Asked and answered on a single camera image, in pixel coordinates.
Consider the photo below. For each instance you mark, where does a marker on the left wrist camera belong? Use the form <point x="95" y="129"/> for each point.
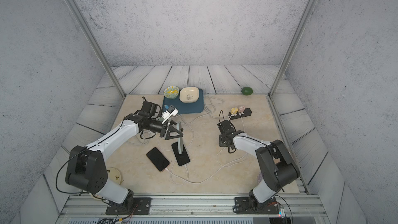
<point x="170" y="111"/>

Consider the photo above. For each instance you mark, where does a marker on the yellow round plate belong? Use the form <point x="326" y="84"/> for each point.
<point x="114" y="175"/>

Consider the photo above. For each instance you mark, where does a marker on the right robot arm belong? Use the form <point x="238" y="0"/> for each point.
<point x="277" y="166"/>

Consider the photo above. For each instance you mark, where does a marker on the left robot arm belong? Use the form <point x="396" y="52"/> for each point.
<point x="86" y="167"/>

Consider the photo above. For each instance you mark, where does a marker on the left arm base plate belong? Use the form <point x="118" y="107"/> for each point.
<point x="135" y="206"/>

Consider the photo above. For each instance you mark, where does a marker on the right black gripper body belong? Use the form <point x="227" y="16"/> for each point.
<point x="221" y="140"/>

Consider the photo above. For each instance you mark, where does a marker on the black power strip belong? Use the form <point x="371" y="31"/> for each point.
<point x="246" y="113"/>

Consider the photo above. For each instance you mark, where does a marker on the pink case phone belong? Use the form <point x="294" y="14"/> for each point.
<point x="158" y="159"/>

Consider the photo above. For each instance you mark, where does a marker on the patterned small bowl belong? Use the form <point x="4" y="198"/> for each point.
<point x="171" y="92"/>

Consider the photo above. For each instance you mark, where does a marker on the green avocado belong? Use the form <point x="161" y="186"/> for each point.
<point x="247" y="91"/>

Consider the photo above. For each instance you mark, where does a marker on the light green case phone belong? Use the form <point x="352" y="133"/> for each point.
<point x="180" y="139"/>

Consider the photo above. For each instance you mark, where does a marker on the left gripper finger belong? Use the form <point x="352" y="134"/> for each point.
<point x="173" y="125"/>
<point x="174" y="135"/>

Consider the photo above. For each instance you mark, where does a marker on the black phone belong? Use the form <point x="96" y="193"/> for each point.
<point x="183" y="158"/>

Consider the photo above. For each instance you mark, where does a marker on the cream square dish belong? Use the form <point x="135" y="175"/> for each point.
<point x="189" y="94"/>

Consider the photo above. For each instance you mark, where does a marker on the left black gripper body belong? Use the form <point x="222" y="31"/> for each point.
<point x="164" y="130"/>

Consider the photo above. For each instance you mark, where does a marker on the blue tray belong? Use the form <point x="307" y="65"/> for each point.
<point x="186" y="108"/>

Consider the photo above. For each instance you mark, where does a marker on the yellow charger plug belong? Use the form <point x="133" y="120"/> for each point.
<point x="234" y="111"/>

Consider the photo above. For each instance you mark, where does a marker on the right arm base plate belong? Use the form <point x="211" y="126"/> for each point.
<point x="249" y="205"/>

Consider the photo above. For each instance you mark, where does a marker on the purple bowl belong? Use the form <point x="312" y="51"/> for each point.
<point x="260" y="177"/>

